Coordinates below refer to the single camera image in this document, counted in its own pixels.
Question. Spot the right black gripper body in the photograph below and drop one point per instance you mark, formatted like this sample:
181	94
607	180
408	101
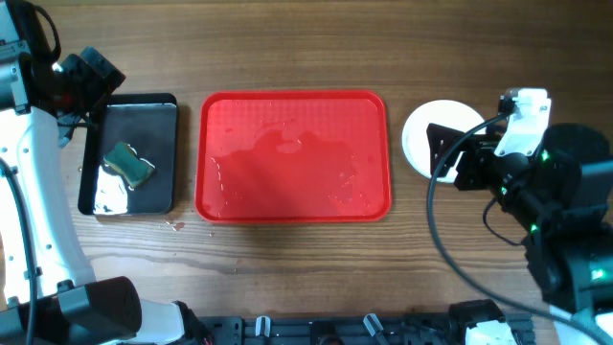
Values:
479	168

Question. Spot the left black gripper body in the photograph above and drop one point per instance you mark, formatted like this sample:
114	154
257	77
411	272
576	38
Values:
90	85

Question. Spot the white plate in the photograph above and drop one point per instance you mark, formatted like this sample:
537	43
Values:
446	113

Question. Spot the green yellow sponge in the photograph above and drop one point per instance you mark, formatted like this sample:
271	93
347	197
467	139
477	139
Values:
123	160

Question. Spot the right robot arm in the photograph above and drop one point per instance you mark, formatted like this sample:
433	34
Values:
558	194

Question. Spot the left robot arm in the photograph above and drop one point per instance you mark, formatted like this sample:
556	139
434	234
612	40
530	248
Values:
52	293

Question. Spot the black rectangular tray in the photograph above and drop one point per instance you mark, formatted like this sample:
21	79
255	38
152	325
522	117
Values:
148	124

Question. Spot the red plastic tray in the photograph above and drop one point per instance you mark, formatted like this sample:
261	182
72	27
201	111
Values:
293	157

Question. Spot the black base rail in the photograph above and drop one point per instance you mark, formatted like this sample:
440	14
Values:
409	329

